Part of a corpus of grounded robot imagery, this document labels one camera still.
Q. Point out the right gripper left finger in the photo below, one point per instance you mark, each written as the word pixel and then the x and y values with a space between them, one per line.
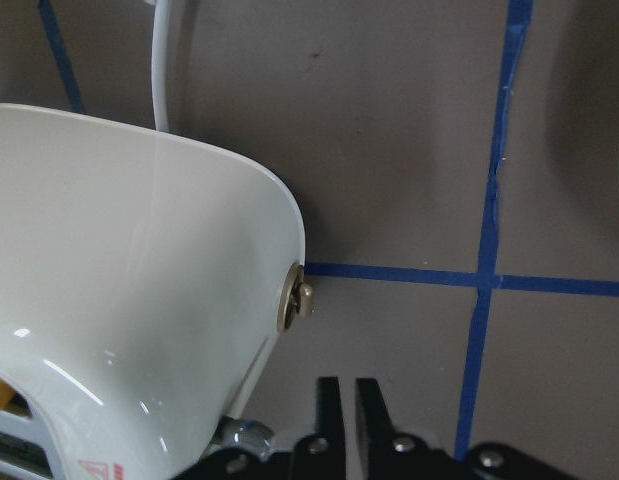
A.
pixel 328 421

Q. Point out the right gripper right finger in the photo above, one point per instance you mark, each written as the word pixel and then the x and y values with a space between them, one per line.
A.
pixel 372 416

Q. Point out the white two-slot toaster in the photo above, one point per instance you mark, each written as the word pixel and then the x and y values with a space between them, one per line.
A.
pixel 141 279

